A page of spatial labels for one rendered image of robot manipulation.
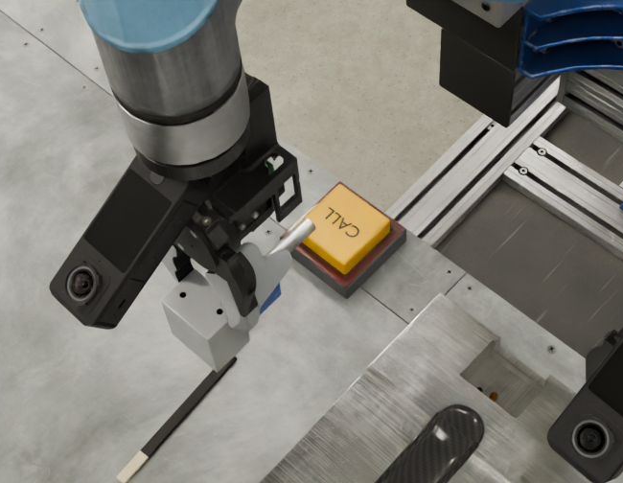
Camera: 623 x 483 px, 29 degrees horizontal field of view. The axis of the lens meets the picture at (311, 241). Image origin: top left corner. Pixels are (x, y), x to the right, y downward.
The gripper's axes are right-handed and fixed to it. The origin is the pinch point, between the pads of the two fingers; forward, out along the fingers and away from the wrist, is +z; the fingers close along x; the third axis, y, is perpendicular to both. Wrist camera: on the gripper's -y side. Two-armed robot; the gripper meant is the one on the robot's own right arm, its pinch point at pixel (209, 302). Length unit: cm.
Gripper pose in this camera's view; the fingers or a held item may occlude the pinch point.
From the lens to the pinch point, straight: 87.9
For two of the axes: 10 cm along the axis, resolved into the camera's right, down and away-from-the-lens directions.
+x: -7.3, -5.6, 3.9
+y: 6.8, -6.5, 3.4
